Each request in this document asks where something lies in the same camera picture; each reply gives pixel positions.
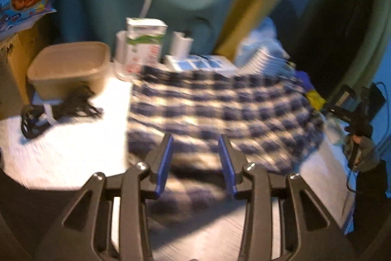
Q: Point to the yellow plastic bag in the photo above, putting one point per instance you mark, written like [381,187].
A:
[315,99]

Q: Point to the white power strip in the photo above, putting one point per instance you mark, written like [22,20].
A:
[218,64]

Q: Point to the white plastic basket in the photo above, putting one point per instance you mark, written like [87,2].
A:
[260,52]

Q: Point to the plaid pants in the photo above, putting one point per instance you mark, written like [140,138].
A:
[268,119]

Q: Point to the tan plastic container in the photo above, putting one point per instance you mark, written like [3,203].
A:
[59,69]

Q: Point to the brown cardboard box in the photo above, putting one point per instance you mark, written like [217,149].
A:
[17,53]

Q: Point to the white green carton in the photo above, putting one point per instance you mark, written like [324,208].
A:
[144,39]

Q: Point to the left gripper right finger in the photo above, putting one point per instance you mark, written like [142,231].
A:
[284,219]

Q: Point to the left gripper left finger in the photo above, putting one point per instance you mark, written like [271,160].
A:
[106,219]

